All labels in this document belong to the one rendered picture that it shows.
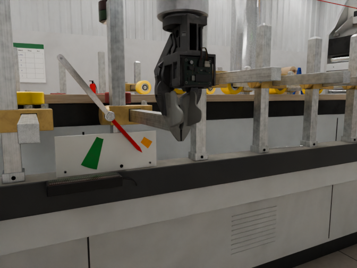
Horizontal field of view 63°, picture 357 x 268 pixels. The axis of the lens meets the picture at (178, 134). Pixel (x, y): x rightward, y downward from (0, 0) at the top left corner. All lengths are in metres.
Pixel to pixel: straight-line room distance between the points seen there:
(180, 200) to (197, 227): 0.35
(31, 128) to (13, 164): 0.28
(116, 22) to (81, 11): 7.48
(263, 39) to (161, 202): 0.61
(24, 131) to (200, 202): 0.62
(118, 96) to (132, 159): 0.17
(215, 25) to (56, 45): 4.60
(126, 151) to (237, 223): 0.73
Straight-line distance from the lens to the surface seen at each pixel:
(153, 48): 8.48
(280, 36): 10.95
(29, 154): 0.98
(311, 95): 1.20
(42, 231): 0.83
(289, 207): 1.55
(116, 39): 0.78
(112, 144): 0.77
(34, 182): 0.75
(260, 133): 1.02
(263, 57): 1.02
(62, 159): 0.76
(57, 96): 0.95
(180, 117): 0.49
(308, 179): 1.28
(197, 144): 0.88
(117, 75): 0.77
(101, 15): 0.84
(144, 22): 8.56
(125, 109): 0.77
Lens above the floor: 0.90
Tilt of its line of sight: 8 degrees down
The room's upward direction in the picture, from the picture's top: straight up
